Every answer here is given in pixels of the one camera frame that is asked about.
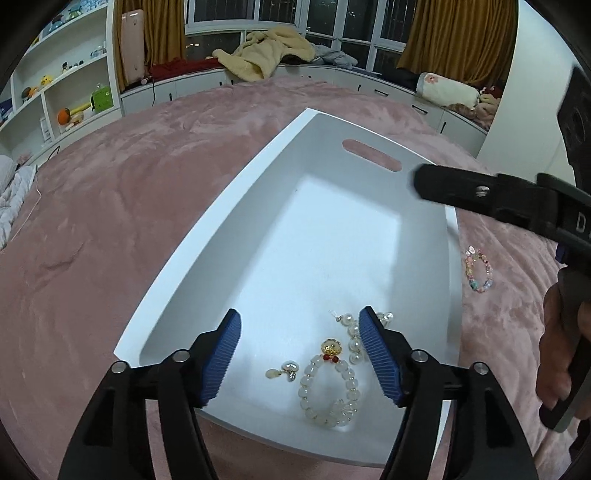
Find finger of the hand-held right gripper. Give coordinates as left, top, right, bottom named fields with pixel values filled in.
left=411, top=164, right=550, bottom=228

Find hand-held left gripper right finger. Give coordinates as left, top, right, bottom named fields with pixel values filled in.
left=358, top=305, right=539, bottom=480

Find person's right hand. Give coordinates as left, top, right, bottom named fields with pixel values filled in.
left=536, top=284, right=580, bottom=409

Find pink plush blanket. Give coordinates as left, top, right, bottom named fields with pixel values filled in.
left=0, top=76, right=591, bottom=480

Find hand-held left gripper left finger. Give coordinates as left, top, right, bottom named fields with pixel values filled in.
left=59, top=308, right=242, bottom=480

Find bay window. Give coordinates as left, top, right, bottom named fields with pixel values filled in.
left=185, top=0, right=416, bottom=75

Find white crumpled quilt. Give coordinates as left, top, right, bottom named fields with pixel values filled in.
left=0, top=154, right=38, bottom=250

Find white bead bracelet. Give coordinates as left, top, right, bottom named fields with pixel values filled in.
left=299, top=339, right=360, bottom=431

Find white window seat cabinets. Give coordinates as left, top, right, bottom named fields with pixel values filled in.
left=121, top=65, right=490, bottom=148

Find mustard curtain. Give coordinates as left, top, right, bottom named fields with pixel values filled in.
left=113, top=0, right=185, bottom=65
left=397, top=0, right=518, bottom=81

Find colourful bead bracelet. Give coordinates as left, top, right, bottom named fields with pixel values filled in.
left=464, top=246, right=495, bottom=293

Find grey clothes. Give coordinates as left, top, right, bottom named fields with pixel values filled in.
left=314, top=44, right=358, bottom=70

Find pearl bracelet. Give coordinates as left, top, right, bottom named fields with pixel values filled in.
left=330, top=310, right=366, bottom=366

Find yellow fleece blanket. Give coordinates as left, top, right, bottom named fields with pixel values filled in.
left=213, top=27, right=315, bottom=84

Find brown plush toy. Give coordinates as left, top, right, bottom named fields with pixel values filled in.
left=473, top=85, right=504, bottom=130

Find white plastic storage box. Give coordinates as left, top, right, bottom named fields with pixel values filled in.
left=113, top=107, right=462, bottom=467

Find white bookshelf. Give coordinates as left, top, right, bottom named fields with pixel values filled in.
left=0, top=0, right=123, bottom=162

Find pink suitcase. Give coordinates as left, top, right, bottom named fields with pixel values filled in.
left=121, top=8, right=148, bottom=88

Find white floral bolster pillow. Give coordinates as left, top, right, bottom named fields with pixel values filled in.
left=416, top=72, right=481, bottom=109

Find red cushion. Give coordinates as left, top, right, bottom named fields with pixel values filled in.
left=148, top=58, right=227, bottom=79

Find small pearl stud earrings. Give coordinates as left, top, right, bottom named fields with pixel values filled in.
left=265, top=360, right=300, bottom=383

